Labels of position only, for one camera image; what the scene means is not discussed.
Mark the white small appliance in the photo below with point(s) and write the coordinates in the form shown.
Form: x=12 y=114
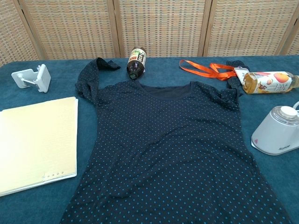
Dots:
x=273 y=133

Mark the navy dotted t-shirt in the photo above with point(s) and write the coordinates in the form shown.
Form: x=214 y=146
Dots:
x=163 y=140

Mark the dark brown tea bottle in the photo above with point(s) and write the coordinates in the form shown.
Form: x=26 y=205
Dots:
x=136 y=63

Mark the woven wooden folding screen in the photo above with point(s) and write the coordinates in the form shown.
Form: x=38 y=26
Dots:
x=163 y=28

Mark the white ID badge card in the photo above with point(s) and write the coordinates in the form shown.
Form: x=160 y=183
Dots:
x=240 y=71

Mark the white folding phone stand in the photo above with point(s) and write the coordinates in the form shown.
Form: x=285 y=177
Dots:
x=43 y=74

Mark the cream paper folder stack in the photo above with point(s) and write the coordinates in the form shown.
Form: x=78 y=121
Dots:
x=37 y=142

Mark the peach label tea bottle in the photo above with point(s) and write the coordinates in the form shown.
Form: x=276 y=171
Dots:
x=266 y=82

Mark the teal fabric table cover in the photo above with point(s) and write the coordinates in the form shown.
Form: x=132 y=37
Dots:
x=46 y=207

